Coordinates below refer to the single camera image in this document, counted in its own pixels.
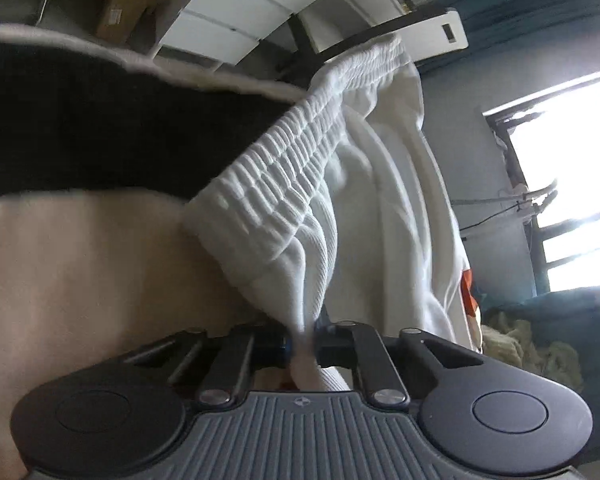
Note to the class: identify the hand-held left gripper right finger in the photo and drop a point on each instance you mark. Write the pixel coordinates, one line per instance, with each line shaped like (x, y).
(325, 346)

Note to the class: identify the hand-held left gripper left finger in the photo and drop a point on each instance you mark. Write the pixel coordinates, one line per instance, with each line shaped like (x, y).
(275, 345)

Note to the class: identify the white ribbed shorts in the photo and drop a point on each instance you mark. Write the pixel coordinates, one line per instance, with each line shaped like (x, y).
(360, 195)

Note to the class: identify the orange and white cloth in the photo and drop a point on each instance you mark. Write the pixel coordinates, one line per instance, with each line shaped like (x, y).
(469, 297)

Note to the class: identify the cream fluffy cloth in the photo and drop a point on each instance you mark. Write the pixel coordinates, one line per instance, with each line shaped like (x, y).
(525, 345)

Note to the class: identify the beige blanket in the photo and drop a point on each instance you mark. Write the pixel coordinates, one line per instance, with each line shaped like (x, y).
(85, 270)

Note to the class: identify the black cloth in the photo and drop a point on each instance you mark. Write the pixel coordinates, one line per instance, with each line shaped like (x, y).
(105, 130)

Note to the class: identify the window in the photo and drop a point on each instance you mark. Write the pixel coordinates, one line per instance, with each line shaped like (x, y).
(565, 175)

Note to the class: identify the black stand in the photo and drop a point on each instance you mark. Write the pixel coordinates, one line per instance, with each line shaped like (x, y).
(325, 40)

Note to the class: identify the white air conditioner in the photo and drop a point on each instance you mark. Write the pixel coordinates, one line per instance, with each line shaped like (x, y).
(437, 35)

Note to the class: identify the white wardrobe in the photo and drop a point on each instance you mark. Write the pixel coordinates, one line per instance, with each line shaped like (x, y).
(275, 7)

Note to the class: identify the cardboard box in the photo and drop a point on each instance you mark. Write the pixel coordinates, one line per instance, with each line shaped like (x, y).
(122, 0)

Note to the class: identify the teal curtain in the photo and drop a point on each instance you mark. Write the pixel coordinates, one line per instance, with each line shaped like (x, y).
(520, 10)

